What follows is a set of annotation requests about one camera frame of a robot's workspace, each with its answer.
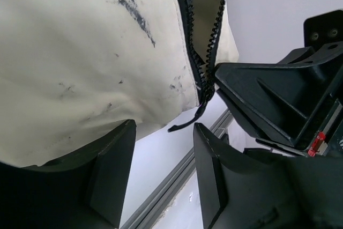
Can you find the cream jacket with black zipper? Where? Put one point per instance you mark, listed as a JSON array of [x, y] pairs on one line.
[[73, 70]]

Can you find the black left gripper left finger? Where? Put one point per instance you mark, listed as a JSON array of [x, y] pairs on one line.
[[83, 189]]

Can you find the aluminium frame profile right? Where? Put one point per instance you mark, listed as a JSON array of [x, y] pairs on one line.
[[161, 163]]

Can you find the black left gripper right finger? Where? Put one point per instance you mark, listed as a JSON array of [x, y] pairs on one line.
[[261, 189]]

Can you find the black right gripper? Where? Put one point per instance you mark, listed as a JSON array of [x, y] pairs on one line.
[[294, 106]]

